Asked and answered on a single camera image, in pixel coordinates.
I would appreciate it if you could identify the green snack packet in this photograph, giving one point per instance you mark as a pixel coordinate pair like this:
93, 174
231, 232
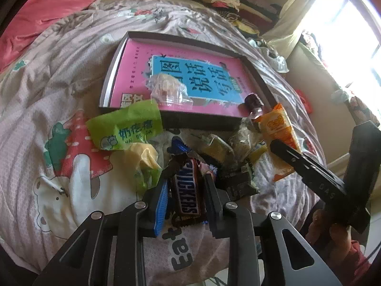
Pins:
128, 128

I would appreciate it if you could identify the clothes on windowsill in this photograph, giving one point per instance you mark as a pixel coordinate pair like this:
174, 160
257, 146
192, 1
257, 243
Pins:
342, 89

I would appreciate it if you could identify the printed pink blanket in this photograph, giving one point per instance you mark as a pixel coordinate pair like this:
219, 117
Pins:
59, 95

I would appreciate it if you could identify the brown chocolate bar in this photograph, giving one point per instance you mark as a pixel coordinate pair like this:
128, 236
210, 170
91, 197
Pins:
186, 190

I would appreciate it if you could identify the pink book with blue label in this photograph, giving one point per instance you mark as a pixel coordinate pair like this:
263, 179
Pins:
134, 65

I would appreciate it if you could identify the white plastic bag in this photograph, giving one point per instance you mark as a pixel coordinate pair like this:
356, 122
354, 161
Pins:
276, 58

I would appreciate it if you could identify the red plastic bag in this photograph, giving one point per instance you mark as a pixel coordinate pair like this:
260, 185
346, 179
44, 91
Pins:
306, 102

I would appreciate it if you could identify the dark snack packet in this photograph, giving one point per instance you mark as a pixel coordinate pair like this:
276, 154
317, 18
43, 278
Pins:
238, 181

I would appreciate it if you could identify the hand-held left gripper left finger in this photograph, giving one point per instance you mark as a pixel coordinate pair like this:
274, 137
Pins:
160, 208

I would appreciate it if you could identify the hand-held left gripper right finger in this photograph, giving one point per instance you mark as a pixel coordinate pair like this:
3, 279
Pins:
212, 205

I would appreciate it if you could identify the person's right hand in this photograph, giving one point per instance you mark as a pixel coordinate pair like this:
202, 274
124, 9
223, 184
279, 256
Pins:
333, 244

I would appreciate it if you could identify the orange snack packet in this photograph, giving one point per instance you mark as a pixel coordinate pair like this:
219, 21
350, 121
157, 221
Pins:
275, 125

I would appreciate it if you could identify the shallow dark cardboard box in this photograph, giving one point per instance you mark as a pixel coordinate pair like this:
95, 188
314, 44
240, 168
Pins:
196, 120

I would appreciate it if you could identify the golden snack packet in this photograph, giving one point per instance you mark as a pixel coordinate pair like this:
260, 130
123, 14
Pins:
259, 153

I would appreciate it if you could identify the cream curtain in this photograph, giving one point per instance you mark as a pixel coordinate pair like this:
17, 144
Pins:
297, 15

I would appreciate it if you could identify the yellow clear plastic packet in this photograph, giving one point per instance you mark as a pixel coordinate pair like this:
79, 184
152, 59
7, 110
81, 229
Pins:
143, 158

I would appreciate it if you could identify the olive clear snack packet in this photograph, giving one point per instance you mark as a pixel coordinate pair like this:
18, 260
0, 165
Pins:
217, 147
245, 140

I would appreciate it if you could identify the blue wrapped candy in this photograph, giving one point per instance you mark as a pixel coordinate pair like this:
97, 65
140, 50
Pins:
177, 146

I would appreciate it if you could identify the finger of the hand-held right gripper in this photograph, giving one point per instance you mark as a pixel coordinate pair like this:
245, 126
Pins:
309, 169

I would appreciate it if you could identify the dark wrapped candy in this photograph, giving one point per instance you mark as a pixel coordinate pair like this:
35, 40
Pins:
254, 102

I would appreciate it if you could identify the clear pastry snack packet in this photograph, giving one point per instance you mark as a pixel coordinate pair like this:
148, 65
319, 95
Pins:
169, 91

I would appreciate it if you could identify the pink duvet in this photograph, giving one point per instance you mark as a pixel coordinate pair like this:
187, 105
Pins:
44, 15

